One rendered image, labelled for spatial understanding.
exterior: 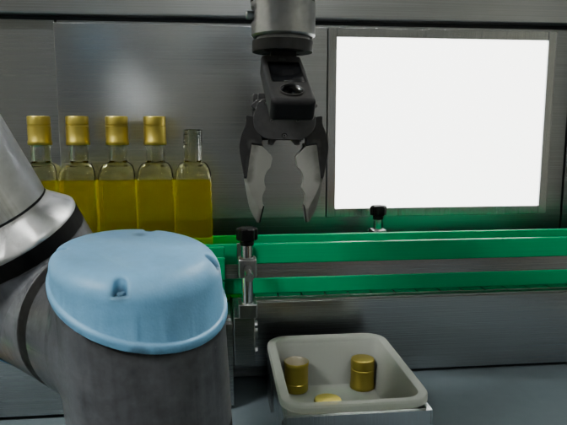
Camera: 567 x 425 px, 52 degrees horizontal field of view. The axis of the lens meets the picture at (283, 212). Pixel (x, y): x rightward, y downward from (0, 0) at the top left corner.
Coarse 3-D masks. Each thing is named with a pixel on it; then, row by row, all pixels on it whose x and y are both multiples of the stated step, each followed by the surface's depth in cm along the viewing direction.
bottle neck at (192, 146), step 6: (186, 132) 90; (192, 132) 90; (198, 132) 91; (186, 138) 90; (192, 138) 90; (198, 138) 91; (186, 144) 91; (192, 144) 91; (198, 144) 91; (186, 150) 91; (192, 150) 91; (198, 150) 91; (186, 156) 91; (192, 156) 91; (198, 156) 91
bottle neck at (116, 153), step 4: (108, 148) 91; (112, 148) 90; (116, 148) 90; (120, 148) 90; (124, 148) 90; (112, 152) 90; (116, 152) 90; (120, 152) 90; (124, 152) 90; (112, 156) 90; (116, 156) 90; (120, 156) 90; (124, 156) 91; (112, 160) 90; (116, 160) 90; (120, 160) 90
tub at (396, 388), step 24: (288, 336) 86; (312, 336) 86; (336, 336) 86; (360, 336) 87; (312, 360) 86; (336, 360) 86; (384, 360) 82; (312, 384) 86; (336, 384) 86; (384, 384) 81; (408, 384) 72; (288, 408) 65; (312, 408) 65; (336, 408) 65; (360, 408) 65; (384, 408) 65; (408, 408) 67
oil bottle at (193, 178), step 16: (192, 160) 91; (176, 176) 90; (192, 176) 90; (208, 176) 90; (176, 192) 90; (192, 192) 90; (208, 192) 91; (176, 208) 90; (192, 208) 91; (208, 208) 91; (176, 224) 91; (192, 224) 91; (208, 224) 91; (208, 240) 92
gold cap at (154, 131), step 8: (144, 120) 90; (152, 120) 89; (160, 120) 90; (144, 128) 90; (152, 128) 89; (160, 128) 90; (144, 136) 90; (152, 136) 90; (160, 136) 90; (144, 144) 90; (152, 144) 90; (160, 144) 90
